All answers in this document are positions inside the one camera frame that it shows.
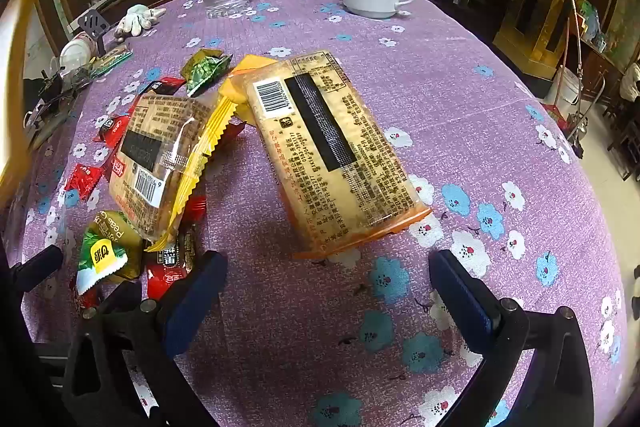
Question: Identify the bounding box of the white bucket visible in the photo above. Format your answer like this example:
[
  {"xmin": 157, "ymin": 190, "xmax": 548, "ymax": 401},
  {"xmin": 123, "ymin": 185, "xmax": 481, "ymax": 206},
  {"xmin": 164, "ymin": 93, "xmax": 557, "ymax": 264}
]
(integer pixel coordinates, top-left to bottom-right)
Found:
[{"xmin": 552, "ymin": 67, "xmax": 583, "ymax": 118}]

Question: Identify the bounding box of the black phone stand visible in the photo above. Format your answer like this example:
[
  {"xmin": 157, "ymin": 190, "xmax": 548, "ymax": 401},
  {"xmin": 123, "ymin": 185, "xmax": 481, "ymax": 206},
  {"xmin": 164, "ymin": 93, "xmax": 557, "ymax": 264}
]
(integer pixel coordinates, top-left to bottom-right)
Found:
[{"xmin": 77, "ymin": 9, "xmax": 108, "ymax": 55}]

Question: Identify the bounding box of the yellow-edged cracker packet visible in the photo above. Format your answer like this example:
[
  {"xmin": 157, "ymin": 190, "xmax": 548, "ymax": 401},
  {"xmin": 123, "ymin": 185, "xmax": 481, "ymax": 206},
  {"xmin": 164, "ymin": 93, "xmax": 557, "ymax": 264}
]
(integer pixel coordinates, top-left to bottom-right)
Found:
[{"xmin": 107, "ymin": 93, "xmax": 247, "ymax": 253}]

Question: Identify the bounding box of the white round container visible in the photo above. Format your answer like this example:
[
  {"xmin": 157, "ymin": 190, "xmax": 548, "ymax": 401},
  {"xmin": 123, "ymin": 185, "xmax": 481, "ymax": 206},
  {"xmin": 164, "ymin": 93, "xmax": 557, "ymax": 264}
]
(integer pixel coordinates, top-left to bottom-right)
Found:
[{"xmin": 59, "ymin": 38, "xmax": 98, "ymax": 70}]

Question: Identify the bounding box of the wooden chair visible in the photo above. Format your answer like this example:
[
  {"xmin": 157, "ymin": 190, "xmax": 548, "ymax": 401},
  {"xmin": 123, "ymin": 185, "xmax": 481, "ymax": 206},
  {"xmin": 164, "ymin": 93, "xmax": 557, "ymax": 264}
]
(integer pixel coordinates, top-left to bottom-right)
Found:
[{"xmin": 602, "ymin": 107, "xmax": 640, "ymax": 180}]

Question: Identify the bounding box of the green striped biscuit packet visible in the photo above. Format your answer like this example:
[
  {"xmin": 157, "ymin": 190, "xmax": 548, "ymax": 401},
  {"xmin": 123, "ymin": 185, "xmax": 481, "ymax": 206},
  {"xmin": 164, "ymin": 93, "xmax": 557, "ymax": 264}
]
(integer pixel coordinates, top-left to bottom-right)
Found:
[{"xmin": 90, "ymin": 47, "xmax": 133, "ymax": 75}]

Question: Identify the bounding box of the red twist candy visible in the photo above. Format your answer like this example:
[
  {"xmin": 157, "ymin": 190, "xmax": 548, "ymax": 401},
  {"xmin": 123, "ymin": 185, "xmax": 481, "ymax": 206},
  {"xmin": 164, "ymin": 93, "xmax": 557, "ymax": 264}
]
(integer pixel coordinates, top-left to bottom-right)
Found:
[{"xmin": 64, "ymin": 162, "xmax": 104, "ymax": 194}]

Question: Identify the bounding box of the purple floral tablecloth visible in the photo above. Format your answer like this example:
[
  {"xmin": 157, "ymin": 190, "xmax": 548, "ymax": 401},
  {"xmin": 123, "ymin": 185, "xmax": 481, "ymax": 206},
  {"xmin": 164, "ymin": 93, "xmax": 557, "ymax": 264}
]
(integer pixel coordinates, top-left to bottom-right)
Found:
[{"xmin": 10, "ymin": 0, "xmax": 631, "ymax": 427}]

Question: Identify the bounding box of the broom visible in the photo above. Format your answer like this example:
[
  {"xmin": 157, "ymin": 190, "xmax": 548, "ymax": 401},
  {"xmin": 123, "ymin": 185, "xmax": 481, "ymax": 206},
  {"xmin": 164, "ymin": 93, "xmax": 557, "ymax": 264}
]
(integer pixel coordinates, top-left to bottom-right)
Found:
[{"xmin": 567, "ymin": 0, "xmax": 587, "ymax": 158}]

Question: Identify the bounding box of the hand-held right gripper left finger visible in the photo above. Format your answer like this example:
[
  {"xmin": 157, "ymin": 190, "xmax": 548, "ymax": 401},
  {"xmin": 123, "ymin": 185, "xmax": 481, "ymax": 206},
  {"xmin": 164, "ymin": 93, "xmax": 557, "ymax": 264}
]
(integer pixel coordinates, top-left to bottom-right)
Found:
[{"xmin": 62, "ymin": 249, "xmax": 230, "ymax": 427}]

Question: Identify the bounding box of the green pea snack packet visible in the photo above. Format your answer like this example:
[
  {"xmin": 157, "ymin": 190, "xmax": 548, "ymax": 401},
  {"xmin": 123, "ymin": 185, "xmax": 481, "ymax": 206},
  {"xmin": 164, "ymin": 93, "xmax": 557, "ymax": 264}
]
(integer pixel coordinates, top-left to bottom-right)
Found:
[
  {"xmin": 75, "ymin": 209, "xmax": 146, "ymax": 303},
  {"xmin": 180, "ymin": 49, "xmax": 234, "ymax": 96}
]

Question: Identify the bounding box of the white work glove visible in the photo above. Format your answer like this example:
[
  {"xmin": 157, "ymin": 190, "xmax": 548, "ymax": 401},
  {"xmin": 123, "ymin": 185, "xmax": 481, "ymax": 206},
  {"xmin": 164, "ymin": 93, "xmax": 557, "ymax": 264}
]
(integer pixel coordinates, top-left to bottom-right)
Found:
[{"xmin": 115, "ymin": 5, "xmax": 167, "ymax": 40}]

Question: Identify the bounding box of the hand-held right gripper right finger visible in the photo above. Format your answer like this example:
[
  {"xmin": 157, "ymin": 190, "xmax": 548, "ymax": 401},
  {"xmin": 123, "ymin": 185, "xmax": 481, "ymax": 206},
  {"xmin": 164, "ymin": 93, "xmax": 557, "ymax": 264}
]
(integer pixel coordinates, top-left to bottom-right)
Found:
[{"xmin": 428, "ymin": 249, "xmax": 596, "ymax": 427}]

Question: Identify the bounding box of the orange-edged cracker packet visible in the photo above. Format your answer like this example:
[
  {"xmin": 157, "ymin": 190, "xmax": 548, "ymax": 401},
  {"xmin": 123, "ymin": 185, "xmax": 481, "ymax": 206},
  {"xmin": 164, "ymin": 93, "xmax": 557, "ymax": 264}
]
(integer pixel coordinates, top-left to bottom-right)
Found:
[{"xmin": 220, "ymin": 51, "xmax": 433, "ymax": 260}]

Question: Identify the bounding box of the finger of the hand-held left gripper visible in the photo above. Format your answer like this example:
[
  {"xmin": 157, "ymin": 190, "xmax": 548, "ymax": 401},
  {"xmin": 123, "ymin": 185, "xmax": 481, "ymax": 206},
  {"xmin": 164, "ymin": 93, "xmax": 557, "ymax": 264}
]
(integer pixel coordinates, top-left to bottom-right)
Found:
[{"xmin": 10, "ymin": 246, "xmax": 64, "ymax": 293}]

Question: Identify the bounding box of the clear plastic bag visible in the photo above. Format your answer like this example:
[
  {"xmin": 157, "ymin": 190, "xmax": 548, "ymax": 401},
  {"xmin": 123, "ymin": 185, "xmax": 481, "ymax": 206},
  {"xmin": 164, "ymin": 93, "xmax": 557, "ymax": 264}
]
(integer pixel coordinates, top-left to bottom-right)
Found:
[{"xmin": 25, "ymin": 69, "xmax": 96, "ymax": 145}]

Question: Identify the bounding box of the red white-label snack packet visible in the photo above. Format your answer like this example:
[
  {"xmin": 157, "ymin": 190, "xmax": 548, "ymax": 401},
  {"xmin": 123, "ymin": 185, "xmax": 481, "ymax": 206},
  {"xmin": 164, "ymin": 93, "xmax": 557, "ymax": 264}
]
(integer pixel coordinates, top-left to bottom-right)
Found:
[{"xmin": 94, "ymin": 113, "xmax": 133, "ymax": 180}]

